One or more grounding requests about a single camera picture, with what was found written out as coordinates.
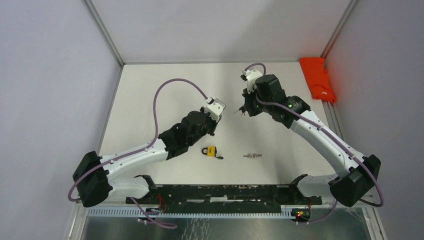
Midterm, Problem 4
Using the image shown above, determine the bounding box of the slotted cable duct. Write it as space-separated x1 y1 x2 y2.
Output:
86 207 296 220

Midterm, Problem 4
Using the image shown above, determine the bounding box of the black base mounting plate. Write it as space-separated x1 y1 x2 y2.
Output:
136 184 323 214

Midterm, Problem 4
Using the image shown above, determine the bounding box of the silver key bunch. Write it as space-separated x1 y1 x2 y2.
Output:
243 153 263 159

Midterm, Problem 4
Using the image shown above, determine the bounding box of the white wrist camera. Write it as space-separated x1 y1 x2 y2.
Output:
204 97 226 123
240 68 263 94

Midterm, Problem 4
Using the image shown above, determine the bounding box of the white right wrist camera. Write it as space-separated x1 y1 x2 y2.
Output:
240 68 263 94

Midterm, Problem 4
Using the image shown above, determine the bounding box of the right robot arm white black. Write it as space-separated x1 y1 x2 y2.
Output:
240 70 384 207

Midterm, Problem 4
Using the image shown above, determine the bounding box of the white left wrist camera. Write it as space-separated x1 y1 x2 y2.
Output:
204 97 226 123

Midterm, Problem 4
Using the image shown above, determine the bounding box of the orange folded cloth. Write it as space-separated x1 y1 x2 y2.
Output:
299 57 337 104

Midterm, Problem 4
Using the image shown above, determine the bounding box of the yellow padlock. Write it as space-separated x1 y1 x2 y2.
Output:
201 146 224 160

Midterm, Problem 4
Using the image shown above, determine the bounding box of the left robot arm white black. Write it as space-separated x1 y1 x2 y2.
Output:
70 102 225 208

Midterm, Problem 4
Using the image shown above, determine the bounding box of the black head key bunch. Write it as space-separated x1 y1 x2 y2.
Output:
234 106 246 116

